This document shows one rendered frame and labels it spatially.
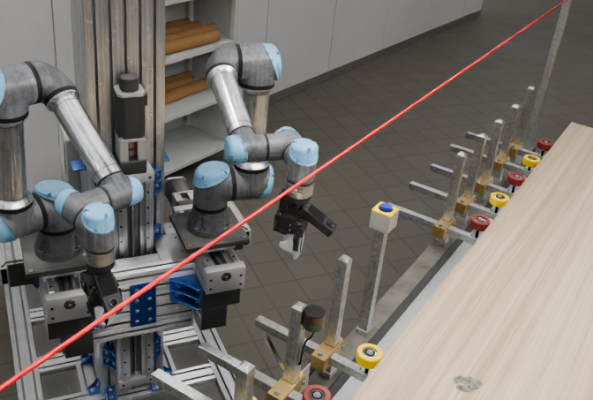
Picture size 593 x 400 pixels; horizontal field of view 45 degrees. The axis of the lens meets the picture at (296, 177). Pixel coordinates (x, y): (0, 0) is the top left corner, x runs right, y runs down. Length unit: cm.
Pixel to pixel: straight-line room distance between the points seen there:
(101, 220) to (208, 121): 351
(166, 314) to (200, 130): 287
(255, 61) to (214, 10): 273
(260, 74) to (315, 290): 195
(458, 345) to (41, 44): 295
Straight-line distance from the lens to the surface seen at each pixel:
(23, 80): 200
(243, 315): 373
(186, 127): 531
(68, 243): 232
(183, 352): 321
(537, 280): 277
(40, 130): 452
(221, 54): 219
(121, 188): 190
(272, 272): 404
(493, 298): 261
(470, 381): 223
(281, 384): 216
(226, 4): 484
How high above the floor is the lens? 239
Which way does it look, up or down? 28 degrees down
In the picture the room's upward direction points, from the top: 6 degrees clockwise
